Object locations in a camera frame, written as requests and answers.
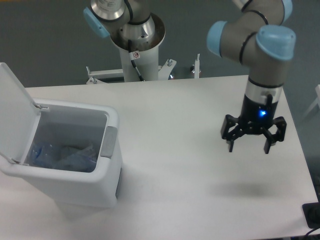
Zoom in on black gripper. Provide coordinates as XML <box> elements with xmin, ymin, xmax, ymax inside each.
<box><xmin>220</xmin><ymin>94</ymin><xmax>287</xmax><ymax>154</ymax></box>

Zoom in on clear plastic water bottle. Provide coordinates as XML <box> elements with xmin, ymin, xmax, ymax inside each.
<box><xmin>27</xmin><ymin>142</ymin><xmax>97</xmax><ymax>173</ymax></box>

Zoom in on white paper wrapper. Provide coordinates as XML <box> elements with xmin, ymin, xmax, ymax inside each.
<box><xmin>60</xmin><ymin>142</ymin><xmax>97</xmax><ymax>162</ymax></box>

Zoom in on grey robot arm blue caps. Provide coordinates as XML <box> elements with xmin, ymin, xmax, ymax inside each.
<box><xmin>83</xmin><ymin>0</ymin><xmax>296</xmax><ymax>153</ymax></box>

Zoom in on white trash can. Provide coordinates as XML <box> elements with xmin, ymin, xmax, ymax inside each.
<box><xmin>0</xmin><ymin>99</ymin><xmax>122</xmax><ymax>208</ymax></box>

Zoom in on white trash can lid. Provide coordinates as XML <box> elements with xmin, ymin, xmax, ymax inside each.
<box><xmin>0</xmin><ymin>62</ymin><xmax>41</xmax><ymax>164</ymax></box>

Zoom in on white furniture leg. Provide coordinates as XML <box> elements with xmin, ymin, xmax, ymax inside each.
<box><xmin>302</xmin><ymin>84</ymin><xmax>320</xmax><ymax>119</ymax></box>

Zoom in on black device at edge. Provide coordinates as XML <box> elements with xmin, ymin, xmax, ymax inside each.
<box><xmin>302</xmin><ymin>202</ymin><xmax>320</xmax><ymax>229</ymax></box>

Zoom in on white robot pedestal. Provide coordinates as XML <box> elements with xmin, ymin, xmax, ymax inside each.
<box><xmin>111</xmin><ymin>13</ymin><xmax>166</xmax><ymax>82</ymax></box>

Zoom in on black cable on pedestal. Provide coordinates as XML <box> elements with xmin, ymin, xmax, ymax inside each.
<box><xmin>127</xmin><ymin>39</ymin><xmax>146</xmax><ymax>82</ymax></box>

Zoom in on white metal base frame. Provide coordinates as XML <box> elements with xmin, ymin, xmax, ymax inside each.
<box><xmin>86</xmin><ymin>53</ymin><xmax>201</xmax><ymax>85</ymax></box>

